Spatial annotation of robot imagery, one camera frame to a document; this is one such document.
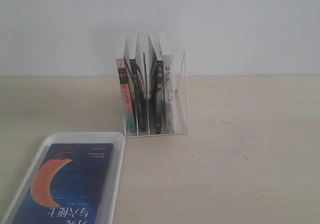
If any dark brown spine book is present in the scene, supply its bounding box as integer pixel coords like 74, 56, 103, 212
129, 33, 147, 132

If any white plastic tray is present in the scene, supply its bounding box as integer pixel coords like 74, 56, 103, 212
2, 132, 126, 224

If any white wire book rack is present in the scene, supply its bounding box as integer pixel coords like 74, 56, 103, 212
115, 33, 189, 138

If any red spine book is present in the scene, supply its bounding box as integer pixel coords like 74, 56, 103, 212
116, 32, 137, 133

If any grey white spine book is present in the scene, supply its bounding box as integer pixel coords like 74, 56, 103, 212
158, 33, 175, 133

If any black and white spine book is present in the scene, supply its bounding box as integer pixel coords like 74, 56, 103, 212
148, 34, 164, 134

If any dark blue moon book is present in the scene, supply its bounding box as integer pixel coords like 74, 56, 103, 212
12, 143, 114, 224

